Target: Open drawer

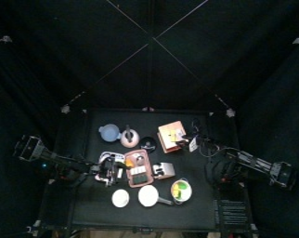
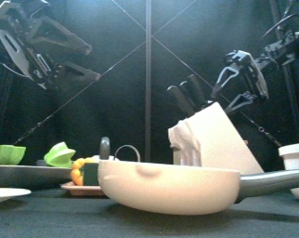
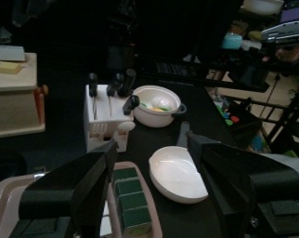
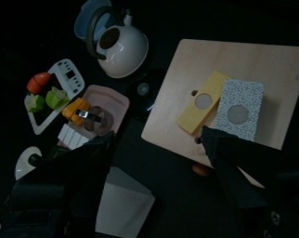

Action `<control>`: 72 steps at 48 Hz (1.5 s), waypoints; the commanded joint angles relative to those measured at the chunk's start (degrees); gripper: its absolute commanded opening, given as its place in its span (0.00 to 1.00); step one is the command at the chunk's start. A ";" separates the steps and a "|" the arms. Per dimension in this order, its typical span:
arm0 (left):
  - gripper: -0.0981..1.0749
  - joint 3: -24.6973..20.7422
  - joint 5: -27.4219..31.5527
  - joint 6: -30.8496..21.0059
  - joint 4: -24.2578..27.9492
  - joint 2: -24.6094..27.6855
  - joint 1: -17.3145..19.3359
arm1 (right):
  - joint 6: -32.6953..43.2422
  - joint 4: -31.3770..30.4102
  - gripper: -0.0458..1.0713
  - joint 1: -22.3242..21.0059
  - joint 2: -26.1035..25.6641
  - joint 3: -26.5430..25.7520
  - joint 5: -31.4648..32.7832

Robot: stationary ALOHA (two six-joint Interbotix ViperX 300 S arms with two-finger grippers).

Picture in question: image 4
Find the brown toy mushroom slice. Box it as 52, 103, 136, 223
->
83, 105, 115, 136

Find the white paper sheet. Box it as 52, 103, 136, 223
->
95, 165, 157, 238

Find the white plate with black knob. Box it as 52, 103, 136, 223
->
14, 145, 44, 181

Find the black round knob disc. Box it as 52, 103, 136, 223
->
126, 68, 167, 122

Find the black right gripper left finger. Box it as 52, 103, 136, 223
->
0, 130, 118, 238

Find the yellow wooden block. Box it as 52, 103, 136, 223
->
175, 70, 231, 136

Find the orange toy peeler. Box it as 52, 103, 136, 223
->
62, 97, 104, 126

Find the blue round lid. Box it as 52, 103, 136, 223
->
74, 0, 118, 41

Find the white toy kettle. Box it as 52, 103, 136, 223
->
86, 8, 151, 80

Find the red toy tomato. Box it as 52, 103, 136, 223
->
27, 72, 54, 95

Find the wooden cutting board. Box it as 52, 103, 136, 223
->
140, 38, 299, 189

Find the white ribbed toy piece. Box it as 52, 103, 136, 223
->
58, 124, 92, 151

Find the grey speckled block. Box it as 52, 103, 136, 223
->
214, 77, 267, 143

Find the green toy vegetable piece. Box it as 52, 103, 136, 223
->
44, 86, 72, 110
24, 93, 47, 113

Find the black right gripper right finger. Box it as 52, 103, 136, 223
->
201, 125, 299, 238

